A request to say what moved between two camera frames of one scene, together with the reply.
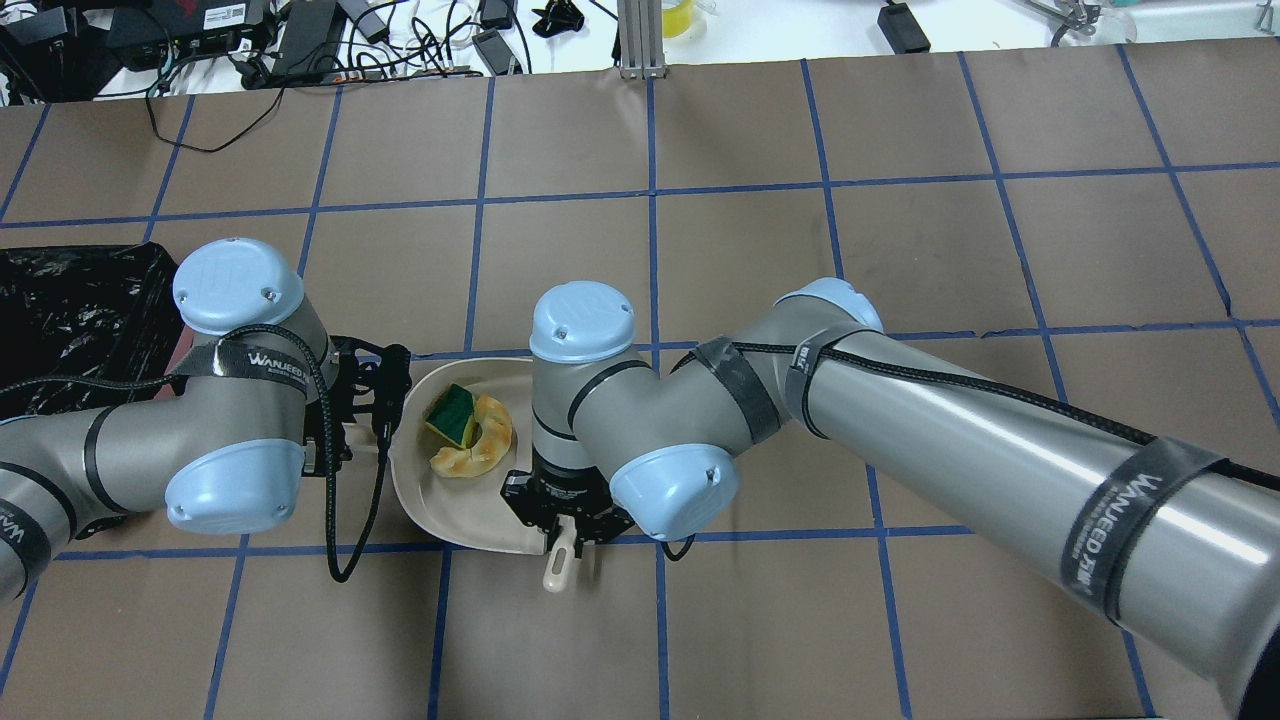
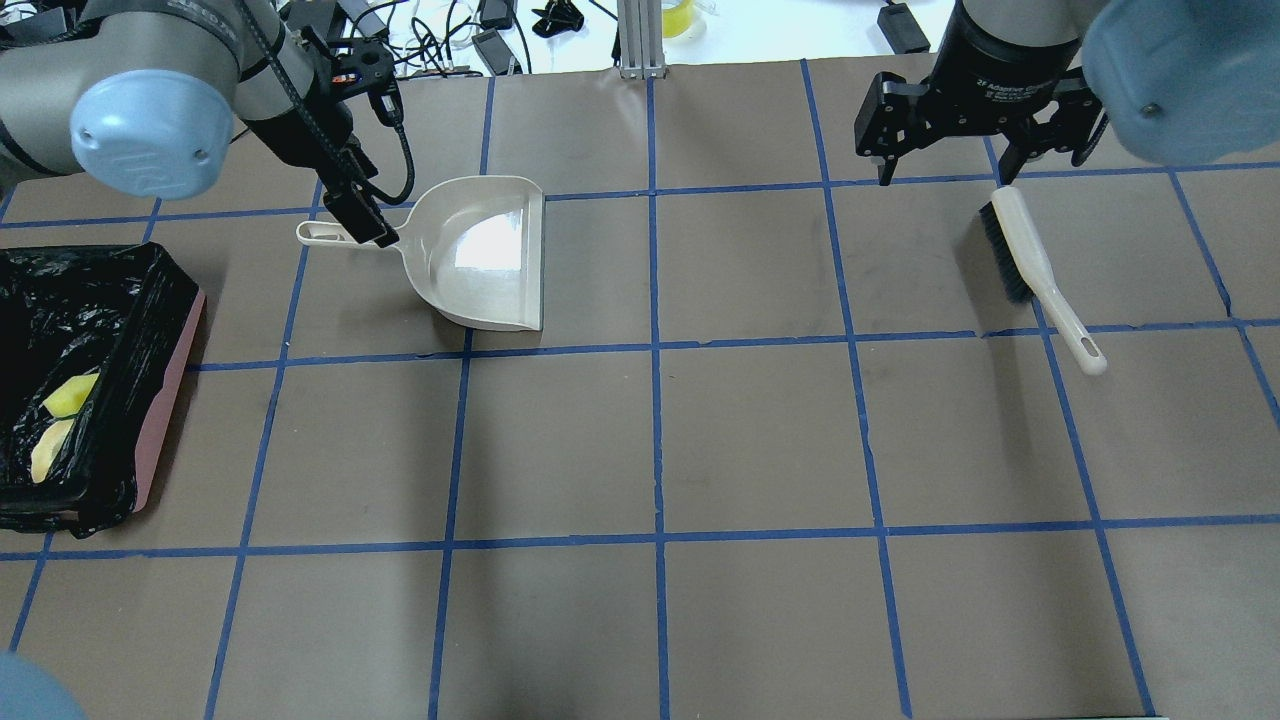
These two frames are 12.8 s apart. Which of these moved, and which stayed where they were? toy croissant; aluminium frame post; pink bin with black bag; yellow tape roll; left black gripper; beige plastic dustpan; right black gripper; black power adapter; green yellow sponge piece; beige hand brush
Moved: right black gripper; beige plastic dustpan; beige hand brush; green yellow sponge piece; toy croissant; left black gripper
Stayed: aluminium frame post; yellow tape roll; black power adapter; pink bin with black bag
